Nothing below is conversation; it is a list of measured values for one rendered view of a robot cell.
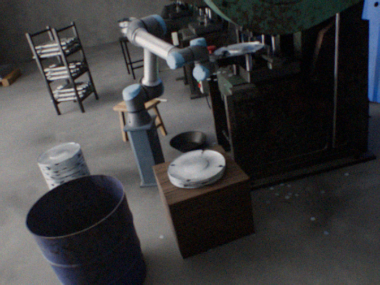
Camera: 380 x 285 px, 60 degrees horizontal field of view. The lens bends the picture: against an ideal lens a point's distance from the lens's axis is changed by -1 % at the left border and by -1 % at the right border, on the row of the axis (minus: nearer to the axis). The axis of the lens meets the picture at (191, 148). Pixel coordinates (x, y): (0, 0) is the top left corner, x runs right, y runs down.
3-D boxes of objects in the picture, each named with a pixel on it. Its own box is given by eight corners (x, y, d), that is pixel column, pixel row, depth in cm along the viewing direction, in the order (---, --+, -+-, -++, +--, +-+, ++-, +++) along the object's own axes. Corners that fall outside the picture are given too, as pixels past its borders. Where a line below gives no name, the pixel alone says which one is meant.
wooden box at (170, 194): (182, 259, 166) (168, 205, 149) (165, 215, 198) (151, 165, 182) (255, 232, 173) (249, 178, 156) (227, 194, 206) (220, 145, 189)
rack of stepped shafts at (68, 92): (87, 112, 384) (58, 27, 338) (53, 116, 394) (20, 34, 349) (102, 98, 420) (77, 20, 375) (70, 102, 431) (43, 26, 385)
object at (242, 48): (273, 46, 189) (273, 44, 189) (230, 59, 180) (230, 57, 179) (245, 42, 213) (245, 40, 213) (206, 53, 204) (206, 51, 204)
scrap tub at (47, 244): (59, 328, 143) (12, 249, 121) (72, 257, 180) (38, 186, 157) (154, 303, 146) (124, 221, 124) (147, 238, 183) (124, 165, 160)
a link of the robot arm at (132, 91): (122, 109, 210) (117, 89, 203) (140, 102, 217) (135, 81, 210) (133, 112, 201) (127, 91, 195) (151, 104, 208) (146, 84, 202)
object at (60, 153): (53, 169, 207) (52, 168, 206) (29, 160, 223) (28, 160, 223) (89, 147, 226) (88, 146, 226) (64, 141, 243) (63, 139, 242)
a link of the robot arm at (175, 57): (115, 21, 173) (176, 53, 146) (133, 16, 178) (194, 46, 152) (117, 42, 180) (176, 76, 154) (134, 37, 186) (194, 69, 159)
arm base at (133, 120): (125, 128, 208) (121, 113, 204) (132, 117, 221) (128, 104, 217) (148, 125, 206) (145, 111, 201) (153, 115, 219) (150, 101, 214)
